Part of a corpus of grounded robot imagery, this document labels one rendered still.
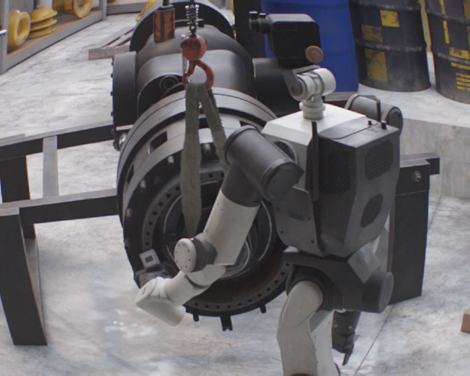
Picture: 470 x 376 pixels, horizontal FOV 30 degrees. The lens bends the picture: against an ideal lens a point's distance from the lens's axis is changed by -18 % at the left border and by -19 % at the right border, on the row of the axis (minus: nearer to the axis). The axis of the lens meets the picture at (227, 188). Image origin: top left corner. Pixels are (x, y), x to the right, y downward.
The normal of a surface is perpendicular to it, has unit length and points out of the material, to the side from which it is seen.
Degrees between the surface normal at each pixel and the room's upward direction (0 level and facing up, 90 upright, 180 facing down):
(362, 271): 47
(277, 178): 111
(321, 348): 82
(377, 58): 90
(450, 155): 90
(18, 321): 90
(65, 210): 90
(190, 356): 0
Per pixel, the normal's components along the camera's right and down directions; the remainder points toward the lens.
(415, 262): 0.18, 0.33
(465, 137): -0.36, 0.35
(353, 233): 0.69, 0.47
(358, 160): 0.71, 0.23
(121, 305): -0.06, -0.94
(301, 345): -0.33, 0.70
